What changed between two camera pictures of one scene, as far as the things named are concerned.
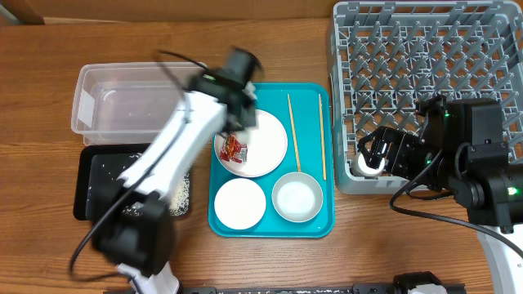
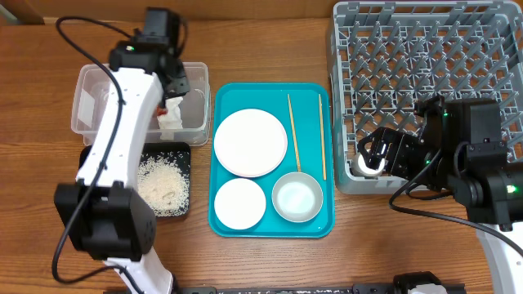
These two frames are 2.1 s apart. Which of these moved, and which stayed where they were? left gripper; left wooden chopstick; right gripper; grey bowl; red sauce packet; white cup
Moved: red sauce packet; left gripper
Stayed: grey bowl; right gripper; left wooden chopstick; white cup
